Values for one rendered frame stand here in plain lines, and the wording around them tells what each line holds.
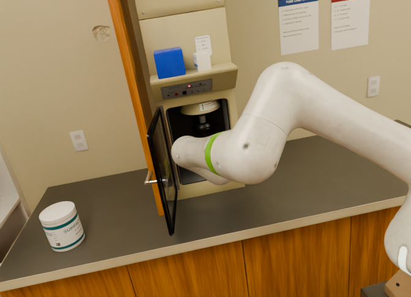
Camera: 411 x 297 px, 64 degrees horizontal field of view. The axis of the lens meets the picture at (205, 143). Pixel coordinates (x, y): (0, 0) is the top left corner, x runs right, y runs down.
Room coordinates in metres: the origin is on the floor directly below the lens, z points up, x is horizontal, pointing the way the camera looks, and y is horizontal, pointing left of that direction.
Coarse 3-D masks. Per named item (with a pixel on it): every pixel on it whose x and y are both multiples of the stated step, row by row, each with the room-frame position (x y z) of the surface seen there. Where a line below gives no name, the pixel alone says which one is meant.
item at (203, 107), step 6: (204, 102) 1.32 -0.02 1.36; (210, 102) 1.33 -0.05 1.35; (216, 102) 1.35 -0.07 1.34; (186, 108) 1.34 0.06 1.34; (192, 108) 1.32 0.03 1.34; (198, 108) 1.31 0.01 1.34; (204, 108) 1.31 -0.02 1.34; (210, 108) 1.32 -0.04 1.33; (216, 108) 1.33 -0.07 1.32; (186, 114) 1.33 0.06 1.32; (192, 114) 1.31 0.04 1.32; (198, 114) 1.30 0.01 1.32
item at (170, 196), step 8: (152, 120) 1.09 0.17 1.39; (160, 120) 1.22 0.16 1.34; (160, 128) 1.18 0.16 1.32; (160, 136) 1.14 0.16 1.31; (160, 144) 1.11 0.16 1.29; (152, 152) 0.95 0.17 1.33; (160, 152) 1.08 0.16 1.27; (152, 160) 0.95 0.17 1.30; (160, 160) 1.05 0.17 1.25; (168, 160) 1.21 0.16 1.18; (160, 168) 1.02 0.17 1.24; (168, 168) 1.17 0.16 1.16; (168, 176) 1.13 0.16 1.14; (168, 184) 1.10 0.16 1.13; (160, 192) 0.95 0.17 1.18; (168, 200) 1.03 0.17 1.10; (168, 224) 0.95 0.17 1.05
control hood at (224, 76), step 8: (216, 64) 1.29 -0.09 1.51; (224, 64) 1.26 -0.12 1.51; (232, 64) 1.24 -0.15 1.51; (192, 72) 1.21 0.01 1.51; (200, 72) 1.18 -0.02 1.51; (208, 72) 1.18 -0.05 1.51; (216, 72) 1.18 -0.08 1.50; (224, 72) 1.19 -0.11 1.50; (232, 72) 1.20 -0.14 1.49; (152, 80) 1.17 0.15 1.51; (160, 80) 1.17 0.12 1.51; (168, 80) 1.16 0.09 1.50; (176, 80) 1.17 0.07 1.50; (184, 80) 1.18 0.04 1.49; (192, 80) 1.19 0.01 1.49; (200, 80) 1.20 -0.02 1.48; (216, 80) 1.21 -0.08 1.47; (224, 80) 1.22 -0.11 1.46; (232, 80) 1.23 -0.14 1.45; (152, 88) 1.18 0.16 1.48; (160, 88) 1.19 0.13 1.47; (216, 88) 1.25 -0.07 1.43; (224, 88) 1.26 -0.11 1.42; (160, 96) 1.22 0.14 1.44; (184, 96) 1.25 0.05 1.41
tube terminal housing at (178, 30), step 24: (144, 24) 1.28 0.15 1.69; (168, 24) 1.28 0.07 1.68; (192, 24) 1.29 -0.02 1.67; (216, 24) 1.30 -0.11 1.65; (144, 48) 1.27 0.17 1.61; (192, 48) 1.29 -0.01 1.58; (216, 48) 1.30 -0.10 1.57; (192, 96) 1.29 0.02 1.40; (216, 96) 1.29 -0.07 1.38; (192, 192) 1.28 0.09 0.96
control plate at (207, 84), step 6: (180, 84) 1.19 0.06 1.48; (186, 84) 1.20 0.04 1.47; (192, 84) 1.20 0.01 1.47; (198, 84) 1.21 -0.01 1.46; (204, 84) 1.22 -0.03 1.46; (210, 84) 1.23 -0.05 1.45; (162, 90) 1.20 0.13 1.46; (168, 90) 1.21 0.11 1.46; (174, 90) 1.21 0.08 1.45; (180, 90) 1.22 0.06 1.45; (204, 90) 1.25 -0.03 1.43; (210, 90) 1.26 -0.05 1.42; (174, 96) 1.24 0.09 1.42; (180, 96) 1.25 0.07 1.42
